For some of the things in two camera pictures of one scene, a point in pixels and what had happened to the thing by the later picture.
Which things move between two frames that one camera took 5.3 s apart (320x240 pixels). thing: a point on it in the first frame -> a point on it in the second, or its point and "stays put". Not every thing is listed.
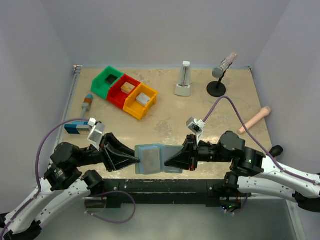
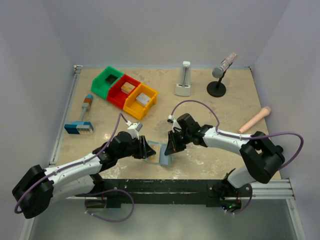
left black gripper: (105, 153) -> (141, 147)
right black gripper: (191, 153) -> (176, 139)
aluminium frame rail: (77, 70) stays put
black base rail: (117, 192) stays put
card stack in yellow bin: (143, 98) stays put
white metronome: (183, 85) stays put
